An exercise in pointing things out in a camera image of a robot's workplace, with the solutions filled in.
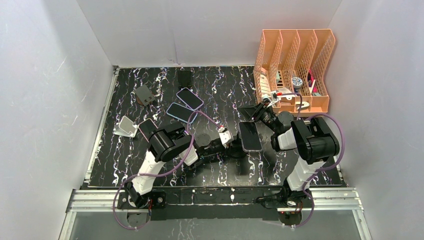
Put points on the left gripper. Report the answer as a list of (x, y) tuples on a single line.
[(227, 151)]

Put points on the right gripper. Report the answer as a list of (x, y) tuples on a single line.
[(254, 111)]

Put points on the black round base phone stand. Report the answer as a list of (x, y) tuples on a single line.
[(235, 149)]

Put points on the purple back magsafe phone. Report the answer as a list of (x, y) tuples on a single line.
[(250, 139)]

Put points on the purple case phone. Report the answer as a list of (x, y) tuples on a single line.
[(190, 99)]

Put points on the orange desk file organizer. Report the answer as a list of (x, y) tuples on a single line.
[(293, 52)]

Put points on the pink case phone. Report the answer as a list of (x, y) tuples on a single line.
[(147, 128)]

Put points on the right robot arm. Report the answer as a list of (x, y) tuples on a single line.
[(312, 138)]

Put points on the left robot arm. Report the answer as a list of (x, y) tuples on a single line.
[(165, 144)]

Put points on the blue case phone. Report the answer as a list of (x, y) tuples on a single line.
[(181, 113)]

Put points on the black folding phone stand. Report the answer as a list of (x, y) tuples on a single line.
[(184, 78)]

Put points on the dark wooden phone stand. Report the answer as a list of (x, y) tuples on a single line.
[(144, 96)]

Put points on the silver metal phone stand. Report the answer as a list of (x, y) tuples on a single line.
[(125, 128)]

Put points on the white oval label pack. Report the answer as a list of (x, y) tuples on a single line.
[(264, 86)]

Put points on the white plastic packet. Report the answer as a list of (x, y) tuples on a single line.
[(287, 93)]

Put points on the round blue lid jar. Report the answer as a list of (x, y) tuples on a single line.
[(297, 82)]

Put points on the white flat card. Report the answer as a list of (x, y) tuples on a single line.
[(312, 83)]

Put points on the magenta notebook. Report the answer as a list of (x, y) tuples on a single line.
[(309, 77)]

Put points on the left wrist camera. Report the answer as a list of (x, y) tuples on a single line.
[(225, 136)]

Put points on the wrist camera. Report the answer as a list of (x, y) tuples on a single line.
[(270, 99), (225, 136)]

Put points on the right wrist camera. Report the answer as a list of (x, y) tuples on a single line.
[(270, 99)]

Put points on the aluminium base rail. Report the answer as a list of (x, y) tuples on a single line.
[(212, 214)]

